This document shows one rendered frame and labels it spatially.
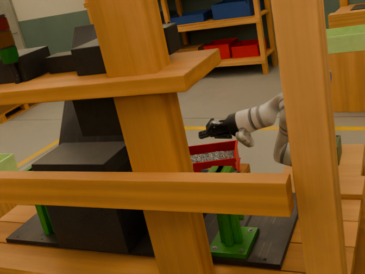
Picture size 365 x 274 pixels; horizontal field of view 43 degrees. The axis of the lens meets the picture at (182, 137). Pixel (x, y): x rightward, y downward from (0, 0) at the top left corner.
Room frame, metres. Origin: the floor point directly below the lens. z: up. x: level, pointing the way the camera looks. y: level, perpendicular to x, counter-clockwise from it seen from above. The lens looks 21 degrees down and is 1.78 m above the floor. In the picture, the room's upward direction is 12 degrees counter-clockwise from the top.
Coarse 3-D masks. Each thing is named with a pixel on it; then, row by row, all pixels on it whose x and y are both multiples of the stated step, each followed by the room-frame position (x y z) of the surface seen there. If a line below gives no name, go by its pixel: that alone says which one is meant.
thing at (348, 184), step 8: (344, 176) 1.55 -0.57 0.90; (352, 176) 1.54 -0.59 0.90; (360, 176) 1.53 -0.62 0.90; (344, 184) 1.50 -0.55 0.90; (352, 184) 1.48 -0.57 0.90; (360, 184) 1.47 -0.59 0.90; (344, 192) 1.44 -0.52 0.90; (352, 192) 1.43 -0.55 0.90; (360, 192) 1.42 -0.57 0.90; (360, 224) 1.41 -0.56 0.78
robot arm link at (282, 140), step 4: (280, 128) 1.36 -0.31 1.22; (280, 132) 1.38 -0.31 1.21; (284, 132) 1.35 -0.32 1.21; (280, 136) 1.40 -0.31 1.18; (284, 136) 1.37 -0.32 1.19; (276, 140) 1.44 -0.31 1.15; (280, 140) 1.41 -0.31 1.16; (284, 140) 1.39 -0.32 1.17; (276, 144) 1.45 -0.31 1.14; (280, 144) 1.42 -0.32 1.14; (284, 144) 1.42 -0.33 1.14; (276, 148) 1.46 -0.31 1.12; (280, 148) 1.46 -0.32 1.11; (284, 148) 1.48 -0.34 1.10; (276, 152) 1.47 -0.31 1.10; (280, 152) 1.48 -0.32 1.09; (284, 152) 1.47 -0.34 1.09; (276, 156) 1.48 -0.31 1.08; (280, 156) 1.48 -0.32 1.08; (276, 160) 1.49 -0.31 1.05; (280, 160) 1.48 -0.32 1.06
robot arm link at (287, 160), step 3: (288, 144) 1.49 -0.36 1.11; (288, 147) 1.48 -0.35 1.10; (285, 150) 1.47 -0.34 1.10; (288, 150) 1.47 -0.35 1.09; (285, 153) 1.47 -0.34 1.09; (288, 153) 1.47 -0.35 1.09; (285, 156) 1.47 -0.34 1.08; (288, 156) 1.46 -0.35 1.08; (285, 159) 1.47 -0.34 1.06; (288, 159) 1.46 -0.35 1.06; (282, 162) 1.48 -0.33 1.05; (285, 162) 1.47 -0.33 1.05; (288, 162) 1.47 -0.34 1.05; (291, 162) 1.46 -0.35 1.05; (288, 165) 1.48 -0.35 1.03; (291, 165) 1.47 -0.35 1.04
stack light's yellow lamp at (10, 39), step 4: (4, 32) 1.34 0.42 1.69; (8, 32) 1.35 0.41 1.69; (0, 36) 1.33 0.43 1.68; (4, 36) 1.34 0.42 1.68; (8, 36) 1.34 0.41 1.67; (12, 36) 1.36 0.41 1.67; (0, 40) 1.34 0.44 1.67; (4, 40) 1.34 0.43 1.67; (8, 40) 1.34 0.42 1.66; (12, 40) 1.35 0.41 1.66; (0, 44) 1.34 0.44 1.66; (4, 44) 1.34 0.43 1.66; (8, 44) 1.34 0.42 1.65; (12, 44) 1.35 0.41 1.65; (0, 48) 1.34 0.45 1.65; (4, 48) 1.33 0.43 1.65
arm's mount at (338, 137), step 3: (336, 135) 1.86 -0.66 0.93; (339, 135) 1.86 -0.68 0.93; (336, 138) 1.84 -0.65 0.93; (339, 138) 1.83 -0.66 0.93; (336, 141) 1.81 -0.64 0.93; (339, 141) 1.82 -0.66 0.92; (336, 144) 1.78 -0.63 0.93; (339, 144) 1.81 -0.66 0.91; (339, 147) 1.81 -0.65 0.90; (339, 150) 1.80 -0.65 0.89; (339, 153) 1.79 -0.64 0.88; (339, 156) 1.78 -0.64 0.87; (339, 159) 1.77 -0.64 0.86; (339, 162) 1.77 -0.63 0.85
